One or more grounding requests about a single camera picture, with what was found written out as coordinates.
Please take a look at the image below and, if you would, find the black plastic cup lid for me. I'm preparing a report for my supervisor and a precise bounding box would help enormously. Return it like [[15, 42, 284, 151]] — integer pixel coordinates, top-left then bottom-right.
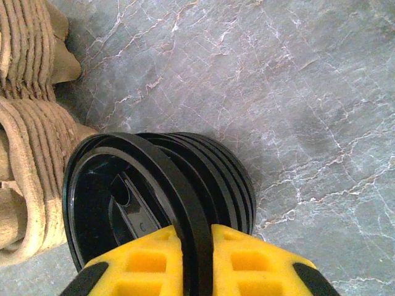
[[62, 132, 214, 296]]

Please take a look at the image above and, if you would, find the stack of black lids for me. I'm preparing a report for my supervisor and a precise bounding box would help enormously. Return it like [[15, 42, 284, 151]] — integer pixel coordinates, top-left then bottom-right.
[[135, 131, 257, 239]]

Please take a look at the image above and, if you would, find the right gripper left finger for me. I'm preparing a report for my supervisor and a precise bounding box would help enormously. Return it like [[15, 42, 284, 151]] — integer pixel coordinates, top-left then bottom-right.
[[60, 224, 185, 296]]

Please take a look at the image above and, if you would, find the stack of pulp cup carriers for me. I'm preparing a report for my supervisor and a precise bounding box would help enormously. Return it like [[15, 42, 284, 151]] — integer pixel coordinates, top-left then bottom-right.
[[0, 0, 99, 268]]

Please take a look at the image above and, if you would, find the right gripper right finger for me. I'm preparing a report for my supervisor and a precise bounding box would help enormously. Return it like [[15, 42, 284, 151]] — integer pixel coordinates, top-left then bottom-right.
[[211, 223, 340, 296]]

